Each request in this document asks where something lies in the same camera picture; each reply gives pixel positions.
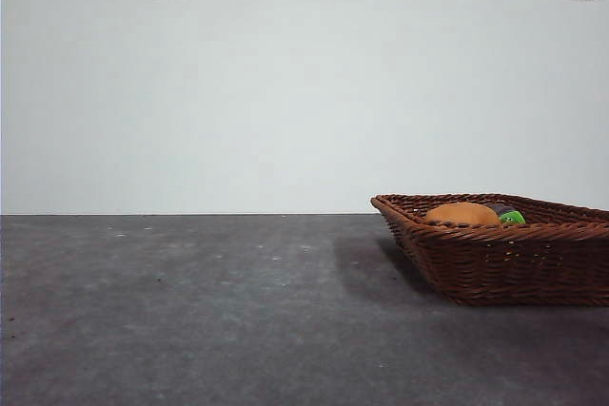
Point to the brown potato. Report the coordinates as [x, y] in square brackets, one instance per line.
[461, 215]

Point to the purple eggplant with green stem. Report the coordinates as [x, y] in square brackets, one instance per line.
[513, 217]

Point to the brown wicker basket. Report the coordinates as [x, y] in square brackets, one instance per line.
[514, 268]

